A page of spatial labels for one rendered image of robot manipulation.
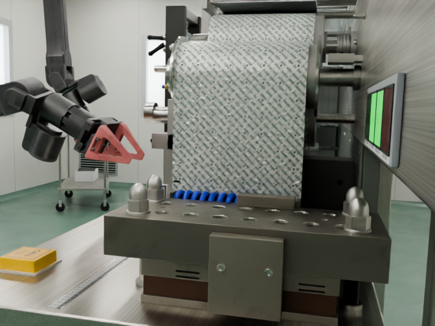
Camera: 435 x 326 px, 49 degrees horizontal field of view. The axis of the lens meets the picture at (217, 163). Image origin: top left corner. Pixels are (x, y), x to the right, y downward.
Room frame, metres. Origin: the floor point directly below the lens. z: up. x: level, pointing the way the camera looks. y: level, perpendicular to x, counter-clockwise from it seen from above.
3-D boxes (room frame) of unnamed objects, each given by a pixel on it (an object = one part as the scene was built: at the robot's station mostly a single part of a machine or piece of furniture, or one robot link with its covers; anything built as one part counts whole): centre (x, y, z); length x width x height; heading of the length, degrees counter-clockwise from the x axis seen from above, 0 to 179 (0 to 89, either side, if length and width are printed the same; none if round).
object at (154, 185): (0.80, 0.11, 1.05); 0.04 x 0.04 x 0.04
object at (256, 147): (0.84, -0.03, 1.11); 0.23 x 0.01 x 0.18; 77
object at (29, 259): (0.82, 0.33, 0.91); 0.07 x 0.07 x 0.02; 77
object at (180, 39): (0.92, 0.07, 1.25); 0.15 x 0.01 x 0.15; 167
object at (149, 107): (0.97, 0.14, 1.18); 0.04 x 0.02 x 0.04; 167
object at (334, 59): (0.86, -0.22, 1.28); 0.06 x 0.05 x 0.02; 77
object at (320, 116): (0.97, -0.24, 1.17); 0.08 x 0.02 x 0.02; 77
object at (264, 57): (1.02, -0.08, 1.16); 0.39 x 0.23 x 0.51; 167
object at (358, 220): (0.63, -0.19, 1.05); 0.04 x 0.04 x 0.04
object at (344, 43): (1.10, -0.27, 1.33); 0.07 x 0.07 x 0.07; 77
